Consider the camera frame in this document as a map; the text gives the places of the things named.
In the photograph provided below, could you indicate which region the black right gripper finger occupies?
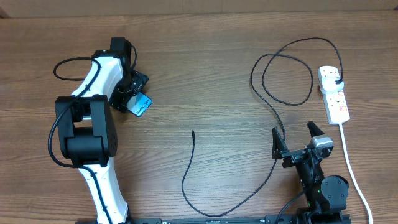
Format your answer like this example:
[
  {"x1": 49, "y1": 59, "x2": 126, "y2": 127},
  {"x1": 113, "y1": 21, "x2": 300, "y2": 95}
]
[
  {"x1": 272, "y1": 127, "x2": 289, "y2": 159},
  {"x1": 307, "y1": 121, "x2": 325, "y2": 138}
]

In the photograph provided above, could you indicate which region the black samsung smartphone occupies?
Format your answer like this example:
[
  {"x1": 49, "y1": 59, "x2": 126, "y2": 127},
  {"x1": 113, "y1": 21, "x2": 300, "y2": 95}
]
[{"x1": 127, "y1": 93, "x2": 152, "y2": 117}]

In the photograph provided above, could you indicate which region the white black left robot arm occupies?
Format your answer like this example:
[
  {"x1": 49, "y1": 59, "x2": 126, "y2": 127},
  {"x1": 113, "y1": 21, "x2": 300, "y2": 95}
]
[{"x1": 48, "y1": 37, "x2": 152, "y2": 223}]

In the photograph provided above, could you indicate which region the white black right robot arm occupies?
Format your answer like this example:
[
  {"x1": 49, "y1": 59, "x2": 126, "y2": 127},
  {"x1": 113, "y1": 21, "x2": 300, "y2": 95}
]
[{"x1": 265, "y1": 121, "x2": 351, "y2": 223}]

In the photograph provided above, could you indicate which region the white charger plug adapter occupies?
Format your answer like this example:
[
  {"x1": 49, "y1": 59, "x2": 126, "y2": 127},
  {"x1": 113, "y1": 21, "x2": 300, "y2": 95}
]
[{"x1": 320, "y1": 77, "x2": 345, "y2": 94}]

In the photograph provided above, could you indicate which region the white power strip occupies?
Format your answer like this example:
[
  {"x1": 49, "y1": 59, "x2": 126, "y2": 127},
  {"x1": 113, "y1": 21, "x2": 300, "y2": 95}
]
[{"x1": 318, "y1": 66, "x2": 350, "y2": 125}]

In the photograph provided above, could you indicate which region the white power strip cord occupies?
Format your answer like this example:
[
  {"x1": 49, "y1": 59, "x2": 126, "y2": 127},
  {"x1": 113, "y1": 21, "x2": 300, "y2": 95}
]
[{"x1": 338, "y1": 122, "x2": 373, "y2": 224}]

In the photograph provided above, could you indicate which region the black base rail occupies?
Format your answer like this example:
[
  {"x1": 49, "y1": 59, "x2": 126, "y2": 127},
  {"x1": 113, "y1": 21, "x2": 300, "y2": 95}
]
[{"x1": 74, "y1": 213, "x2": 352, "y2": 224}]

